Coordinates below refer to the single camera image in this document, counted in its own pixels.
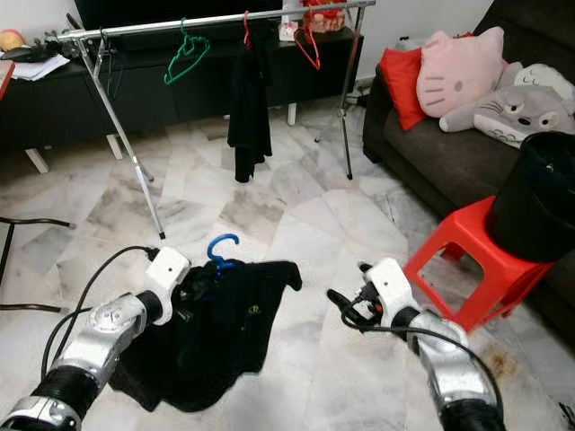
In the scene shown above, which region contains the black shirt with small logo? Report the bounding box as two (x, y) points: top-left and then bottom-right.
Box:
(108, 259), (304, 414)

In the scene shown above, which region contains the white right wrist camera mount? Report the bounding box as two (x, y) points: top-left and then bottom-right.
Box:
(364, 258), (421, 326)

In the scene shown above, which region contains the silver metal clothes rack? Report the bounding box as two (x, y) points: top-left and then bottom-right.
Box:
(63, 0), (377, 242)

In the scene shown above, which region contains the pink cat face pillow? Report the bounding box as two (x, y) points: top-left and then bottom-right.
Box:
(416, 26), (507, 119)

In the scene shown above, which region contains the red clothes hanger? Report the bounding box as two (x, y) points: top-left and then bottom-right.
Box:
(242, 10), (255, 50)
(291, 20), (323, 72)

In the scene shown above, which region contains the black jersey with red trim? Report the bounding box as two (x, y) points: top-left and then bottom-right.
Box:
(226, 40), (274, 184)

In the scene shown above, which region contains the marble table with red rim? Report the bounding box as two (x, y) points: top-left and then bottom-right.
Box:
(0, 61), (15, 100)

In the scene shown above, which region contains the red plastic stool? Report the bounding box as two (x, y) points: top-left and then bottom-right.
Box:
(402, 196), (558, 333)

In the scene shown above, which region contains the white tissue box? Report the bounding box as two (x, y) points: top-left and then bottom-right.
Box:
(277, 18), (299, 43)

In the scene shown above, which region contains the green plastic clothes hanger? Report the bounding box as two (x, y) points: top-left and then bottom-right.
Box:
(164, 19), (211, 87)

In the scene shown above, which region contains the black plastic bucket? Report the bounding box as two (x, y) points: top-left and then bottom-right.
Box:
(485, 131), (575, 264)

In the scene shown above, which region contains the stack of white papers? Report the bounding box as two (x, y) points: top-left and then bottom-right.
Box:
(13, 54), (73, 84)

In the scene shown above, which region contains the pale grey Totoro plush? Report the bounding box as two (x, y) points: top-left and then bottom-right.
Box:
(499, 61), (575, 95)

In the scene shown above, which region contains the orange bear plush ball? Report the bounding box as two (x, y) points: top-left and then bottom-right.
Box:
(0, 30), (26, 53)

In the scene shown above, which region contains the large black television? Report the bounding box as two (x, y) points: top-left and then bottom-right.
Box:
(72, 0), (284, 32)

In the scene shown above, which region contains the red cushion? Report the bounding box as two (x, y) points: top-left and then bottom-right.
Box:
(378, 47), (429, 132)

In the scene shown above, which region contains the dark grey fabric sofa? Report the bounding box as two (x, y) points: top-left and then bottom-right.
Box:
(361, 0), (575, 347)

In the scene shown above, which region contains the black TV cabinet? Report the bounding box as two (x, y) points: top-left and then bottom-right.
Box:
(0, 25), (363, 176)

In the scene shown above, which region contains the red robed figurine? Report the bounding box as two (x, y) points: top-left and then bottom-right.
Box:
(296, 0), (346, 35)

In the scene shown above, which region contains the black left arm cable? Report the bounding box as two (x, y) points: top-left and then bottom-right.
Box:
(40, 245), (163, 387)

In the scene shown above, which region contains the blue clothes hanger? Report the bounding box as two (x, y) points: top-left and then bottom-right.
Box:
(205, 233), (242, 270)

